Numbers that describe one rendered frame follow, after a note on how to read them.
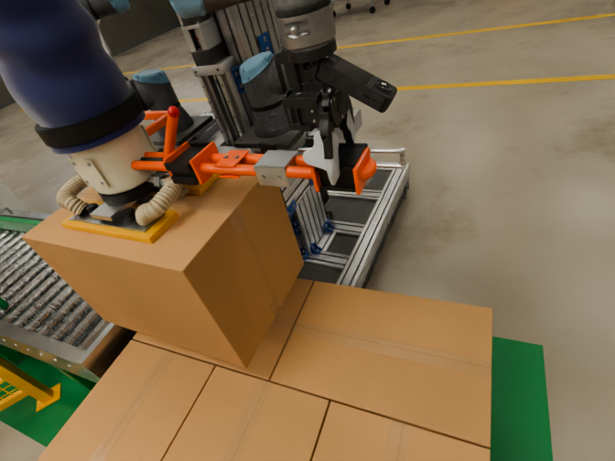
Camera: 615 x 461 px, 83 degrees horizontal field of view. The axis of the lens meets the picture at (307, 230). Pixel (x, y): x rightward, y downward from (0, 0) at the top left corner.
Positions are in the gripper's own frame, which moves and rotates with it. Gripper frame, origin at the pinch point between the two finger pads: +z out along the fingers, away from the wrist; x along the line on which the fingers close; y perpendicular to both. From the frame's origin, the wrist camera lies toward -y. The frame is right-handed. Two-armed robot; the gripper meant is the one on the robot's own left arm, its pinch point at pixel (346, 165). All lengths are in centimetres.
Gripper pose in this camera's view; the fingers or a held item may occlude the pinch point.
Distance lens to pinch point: 62.8
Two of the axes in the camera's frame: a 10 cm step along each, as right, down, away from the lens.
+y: -9.0, -1.1, 4.3
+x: -3.9, 6.7, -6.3
